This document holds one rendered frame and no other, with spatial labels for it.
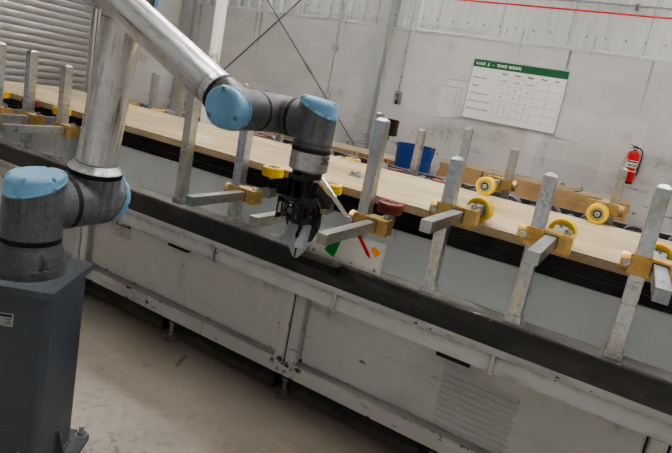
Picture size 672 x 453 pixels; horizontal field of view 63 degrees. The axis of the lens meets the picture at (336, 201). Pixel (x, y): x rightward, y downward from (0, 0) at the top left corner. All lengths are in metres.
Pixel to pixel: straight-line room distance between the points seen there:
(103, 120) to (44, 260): 0.40
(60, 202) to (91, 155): 0.16
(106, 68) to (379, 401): 1.42
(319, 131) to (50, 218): 0.76
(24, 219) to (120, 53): 0.49
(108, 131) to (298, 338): 1.05
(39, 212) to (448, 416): 1.41
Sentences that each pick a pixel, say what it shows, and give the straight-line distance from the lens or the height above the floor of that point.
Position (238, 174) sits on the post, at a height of 0.88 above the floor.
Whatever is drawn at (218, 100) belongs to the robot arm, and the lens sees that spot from 1.17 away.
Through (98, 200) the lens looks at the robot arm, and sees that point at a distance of 1.68.
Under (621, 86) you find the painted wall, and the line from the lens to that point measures 8.75.
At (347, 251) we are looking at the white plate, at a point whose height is 0.74.
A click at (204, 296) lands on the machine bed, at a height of 0.26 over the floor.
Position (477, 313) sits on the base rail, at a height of 0.70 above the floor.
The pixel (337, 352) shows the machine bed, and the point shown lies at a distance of 2.14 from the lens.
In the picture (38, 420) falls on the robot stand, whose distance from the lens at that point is 1.76.
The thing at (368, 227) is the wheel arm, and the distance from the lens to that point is 1.61.
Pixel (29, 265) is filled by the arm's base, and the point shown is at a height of 0.64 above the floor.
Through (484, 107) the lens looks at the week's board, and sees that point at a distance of 8.96.
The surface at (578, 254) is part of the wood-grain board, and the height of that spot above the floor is 0.89.
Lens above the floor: 1.22
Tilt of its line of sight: 11 degrees down
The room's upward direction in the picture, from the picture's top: 11 degrees clockwise
